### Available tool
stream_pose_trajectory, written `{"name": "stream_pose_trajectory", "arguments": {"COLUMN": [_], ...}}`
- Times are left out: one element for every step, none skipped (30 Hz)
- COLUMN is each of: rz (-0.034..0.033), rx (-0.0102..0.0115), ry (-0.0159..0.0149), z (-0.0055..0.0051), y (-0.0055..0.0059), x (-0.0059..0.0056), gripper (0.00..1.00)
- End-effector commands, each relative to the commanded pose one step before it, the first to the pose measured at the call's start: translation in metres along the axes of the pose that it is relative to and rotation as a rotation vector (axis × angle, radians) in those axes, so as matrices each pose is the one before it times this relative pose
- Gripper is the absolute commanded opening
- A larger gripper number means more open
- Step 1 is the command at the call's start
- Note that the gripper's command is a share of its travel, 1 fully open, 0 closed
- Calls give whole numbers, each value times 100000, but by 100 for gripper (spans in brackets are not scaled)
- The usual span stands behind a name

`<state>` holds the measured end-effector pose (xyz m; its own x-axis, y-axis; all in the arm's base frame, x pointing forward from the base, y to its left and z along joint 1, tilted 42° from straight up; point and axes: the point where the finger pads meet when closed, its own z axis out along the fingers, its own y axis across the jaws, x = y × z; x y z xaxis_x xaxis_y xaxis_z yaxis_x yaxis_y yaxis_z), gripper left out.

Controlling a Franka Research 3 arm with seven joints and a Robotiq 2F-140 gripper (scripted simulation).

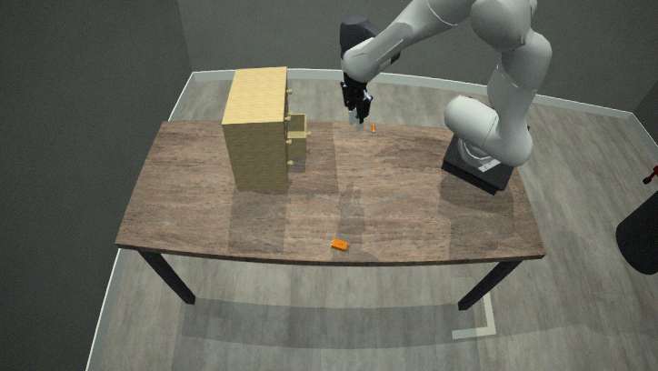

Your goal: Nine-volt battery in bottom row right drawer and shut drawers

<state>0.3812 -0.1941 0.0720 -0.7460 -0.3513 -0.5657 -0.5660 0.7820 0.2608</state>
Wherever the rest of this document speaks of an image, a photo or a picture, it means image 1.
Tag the orange nine-volt battery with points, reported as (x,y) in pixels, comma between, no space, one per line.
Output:
(339,245)

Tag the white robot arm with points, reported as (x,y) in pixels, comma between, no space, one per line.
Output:
(505,25)

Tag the light brown wooden chest of drawers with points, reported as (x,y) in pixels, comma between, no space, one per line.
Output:
(253,126)

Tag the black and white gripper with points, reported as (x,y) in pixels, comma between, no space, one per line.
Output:
(355,103)

